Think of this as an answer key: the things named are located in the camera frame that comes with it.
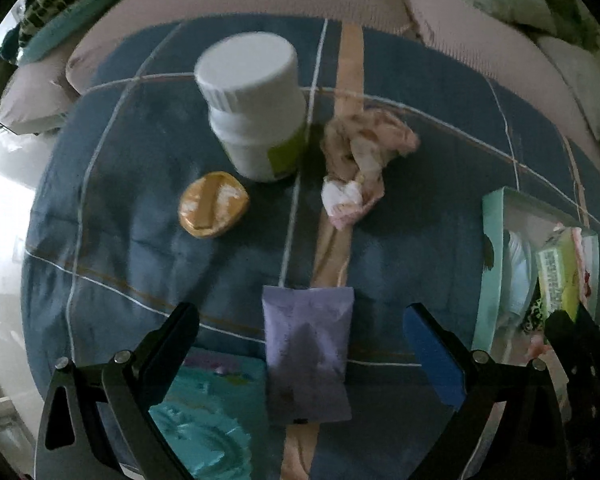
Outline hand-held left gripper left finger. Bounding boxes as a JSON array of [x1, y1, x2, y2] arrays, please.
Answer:
[[35, 301, 202, 480]]

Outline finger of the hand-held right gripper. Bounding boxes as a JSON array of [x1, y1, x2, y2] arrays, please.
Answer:
[[544, 304, 600, 480]]

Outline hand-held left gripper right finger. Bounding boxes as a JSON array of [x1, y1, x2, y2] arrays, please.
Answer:
[[402, 302, 566, 480]]

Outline leopard print scrunchie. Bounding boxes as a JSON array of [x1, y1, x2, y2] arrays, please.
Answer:
[[522, 300, 548, 333]]

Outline mint green cardboard box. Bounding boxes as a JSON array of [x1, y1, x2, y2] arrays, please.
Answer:
[[472, 186, 600, 361]]

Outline green tissue packet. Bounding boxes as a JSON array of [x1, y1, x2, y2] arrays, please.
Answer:
[[536, 232, 588, 323]]

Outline purple packet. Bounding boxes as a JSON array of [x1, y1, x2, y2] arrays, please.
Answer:
[[261, 284, 356, 426]]

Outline teal embossed packet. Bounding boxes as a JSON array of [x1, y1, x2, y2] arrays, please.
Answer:
[[147, 345, 268, 480]]

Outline blue face mask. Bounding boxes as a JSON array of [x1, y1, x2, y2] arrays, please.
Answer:
[[502, 230, 538, 311]]

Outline blue plaid blanket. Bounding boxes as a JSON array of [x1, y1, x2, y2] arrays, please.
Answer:
[[20, 15, 600, 480]]

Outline white plastic bottle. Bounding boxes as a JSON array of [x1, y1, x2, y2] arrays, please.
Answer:
[[194, 31, 308, 182]]

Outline crumpled pink floral cloth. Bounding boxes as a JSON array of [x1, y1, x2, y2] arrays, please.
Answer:
[[320, 107, 421, 231]]

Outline teal cushion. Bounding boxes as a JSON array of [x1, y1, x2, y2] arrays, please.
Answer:
[[17, 0, 131, 66]]

